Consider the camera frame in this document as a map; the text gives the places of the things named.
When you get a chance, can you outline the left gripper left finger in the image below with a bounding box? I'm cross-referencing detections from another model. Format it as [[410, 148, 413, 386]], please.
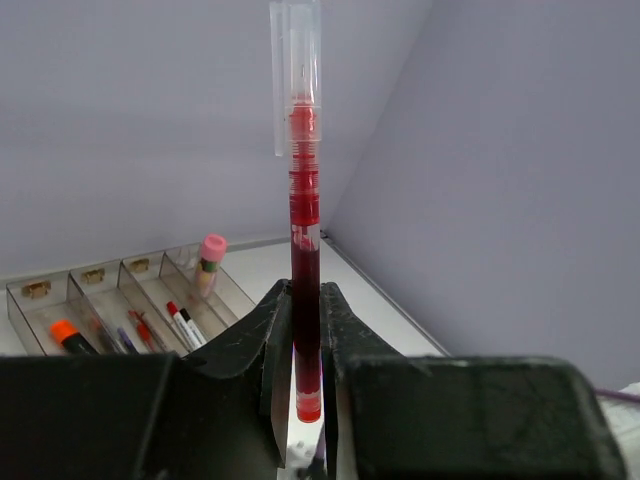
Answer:
[[184, 279, 292, 470]]

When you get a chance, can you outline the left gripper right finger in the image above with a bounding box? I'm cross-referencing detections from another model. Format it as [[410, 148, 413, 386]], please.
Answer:
[[319, 282, 400, 479]]

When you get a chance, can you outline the red-capped whiteboard marker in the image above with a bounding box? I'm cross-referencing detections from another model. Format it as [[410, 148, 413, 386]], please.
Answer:
[[166, 301, 200, 351]]

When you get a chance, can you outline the red gel pen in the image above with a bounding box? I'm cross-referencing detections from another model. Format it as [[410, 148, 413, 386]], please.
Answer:
[[128, 310, 164, 353]]

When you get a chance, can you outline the dark purple gel pen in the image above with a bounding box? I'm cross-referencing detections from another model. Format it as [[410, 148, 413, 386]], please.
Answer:
[[116, 327, 140, 355]]

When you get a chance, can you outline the blue gel pen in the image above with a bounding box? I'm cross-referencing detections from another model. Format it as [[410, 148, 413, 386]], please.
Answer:
[[91, 319, 121, 354]]

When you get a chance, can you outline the orange highlighter marker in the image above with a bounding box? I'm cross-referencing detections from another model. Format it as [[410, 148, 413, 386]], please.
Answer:
[[49, 319, 99, 355]]

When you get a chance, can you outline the red slim pen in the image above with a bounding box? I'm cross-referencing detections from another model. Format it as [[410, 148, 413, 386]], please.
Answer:
[[288, 100, 322, 423]]

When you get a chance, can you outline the clear pen cap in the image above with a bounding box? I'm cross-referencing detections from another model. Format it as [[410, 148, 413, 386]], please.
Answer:
[[269, 1, 322, 157]]

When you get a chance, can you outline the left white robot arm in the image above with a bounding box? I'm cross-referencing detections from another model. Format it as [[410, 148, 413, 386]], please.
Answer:
[[189, 281, 639, 479]]

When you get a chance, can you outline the clear four-compartment organizer tray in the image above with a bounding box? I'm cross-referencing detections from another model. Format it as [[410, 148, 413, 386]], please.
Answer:
[[6, 244, 253, 356]]

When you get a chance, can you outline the pink-capped glue stick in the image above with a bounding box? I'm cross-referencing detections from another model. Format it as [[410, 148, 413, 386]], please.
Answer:
[[194, 233, 228, 298]]

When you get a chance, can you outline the aluminium side rail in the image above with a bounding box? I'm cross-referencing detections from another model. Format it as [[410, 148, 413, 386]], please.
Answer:
[[320, 232, 448, 356]]

